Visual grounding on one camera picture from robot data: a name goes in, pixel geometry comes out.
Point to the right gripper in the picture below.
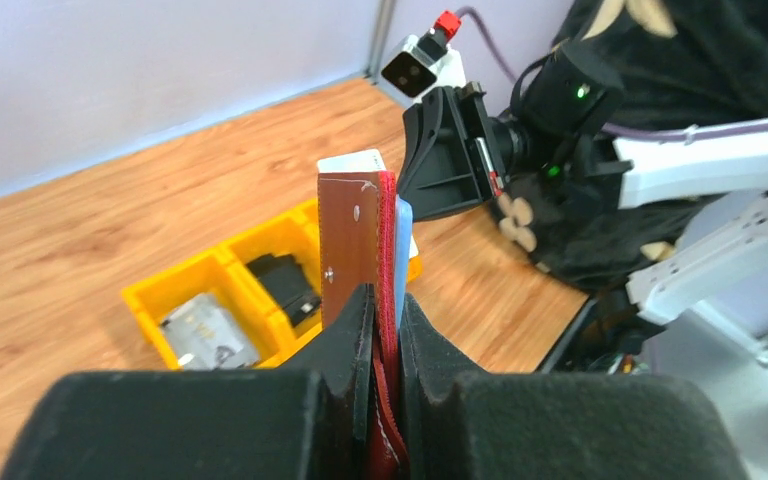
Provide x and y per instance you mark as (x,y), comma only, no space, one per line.
(454,156)

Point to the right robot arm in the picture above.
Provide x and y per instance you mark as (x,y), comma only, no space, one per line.
(557,129)

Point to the silver VIP card stack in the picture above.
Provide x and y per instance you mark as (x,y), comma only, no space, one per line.
(205,336)

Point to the red leather card holder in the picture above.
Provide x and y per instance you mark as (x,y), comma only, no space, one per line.
(357,228)

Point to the middle yellow bin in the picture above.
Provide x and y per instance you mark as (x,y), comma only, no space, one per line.
(294,232)

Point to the silver VIP credit card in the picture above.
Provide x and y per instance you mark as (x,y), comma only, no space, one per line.
(369,160)

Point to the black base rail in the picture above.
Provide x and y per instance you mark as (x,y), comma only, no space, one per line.
(604,331)

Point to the black card holder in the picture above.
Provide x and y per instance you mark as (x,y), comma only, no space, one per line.
(284,280)

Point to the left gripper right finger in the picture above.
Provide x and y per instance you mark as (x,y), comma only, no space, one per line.
(462,422)

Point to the left yellow bin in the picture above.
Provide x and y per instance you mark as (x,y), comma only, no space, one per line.
(152,299)

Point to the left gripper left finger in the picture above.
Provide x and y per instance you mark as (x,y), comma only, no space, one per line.
(309,418)

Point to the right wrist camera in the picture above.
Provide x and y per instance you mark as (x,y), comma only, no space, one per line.
(423,62)

